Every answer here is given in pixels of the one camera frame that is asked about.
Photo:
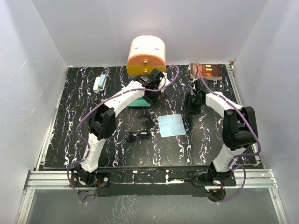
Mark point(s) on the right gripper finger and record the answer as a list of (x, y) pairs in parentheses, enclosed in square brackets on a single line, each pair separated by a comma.
[(195, 108), (186, 104)]

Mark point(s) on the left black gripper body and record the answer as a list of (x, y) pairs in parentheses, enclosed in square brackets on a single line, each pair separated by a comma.
[(149, 97)]

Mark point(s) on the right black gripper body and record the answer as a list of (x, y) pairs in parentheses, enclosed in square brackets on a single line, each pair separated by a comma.
[(193, 98)]

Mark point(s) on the blue-grey glasses case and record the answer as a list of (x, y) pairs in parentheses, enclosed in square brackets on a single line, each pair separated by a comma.
[(139, 103)]

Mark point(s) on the light blue cleaning cloth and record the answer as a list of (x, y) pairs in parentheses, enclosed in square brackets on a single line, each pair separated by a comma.
[(171, 125)]

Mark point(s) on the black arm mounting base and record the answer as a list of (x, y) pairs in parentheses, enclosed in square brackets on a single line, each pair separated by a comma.
[(147, 181)]

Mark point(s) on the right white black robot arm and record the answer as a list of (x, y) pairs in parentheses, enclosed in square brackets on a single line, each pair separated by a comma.
[(239, 130)]

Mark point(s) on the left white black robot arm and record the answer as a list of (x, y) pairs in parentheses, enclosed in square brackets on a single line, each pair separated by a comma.
[(102, 120)]

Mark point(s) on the black sunglasses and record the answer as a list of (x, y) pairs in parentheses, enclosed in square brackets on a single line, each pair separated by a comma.
[(143, 134)]

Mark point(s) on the orange brown book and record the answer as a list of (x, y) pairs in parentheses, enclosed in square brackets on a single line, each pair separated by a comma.
[(208, 71)]

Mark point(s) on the round three-drawer cabinet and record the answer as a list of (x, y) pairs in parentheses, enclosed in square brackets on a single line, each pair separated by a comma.
[(146, 53)]

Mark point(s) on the white teal small case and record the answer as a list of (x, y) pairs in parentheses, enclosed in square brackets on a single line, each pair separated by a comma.
[(99, 83)]

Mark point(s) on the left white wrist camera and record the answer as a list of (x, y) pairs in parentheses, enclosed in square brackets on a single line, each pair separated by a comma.
[(165, 81)]

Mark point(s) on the aluminium frame rail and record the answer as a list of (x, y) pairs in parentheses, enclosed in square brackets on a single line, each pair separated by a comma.
[(255, 178)]

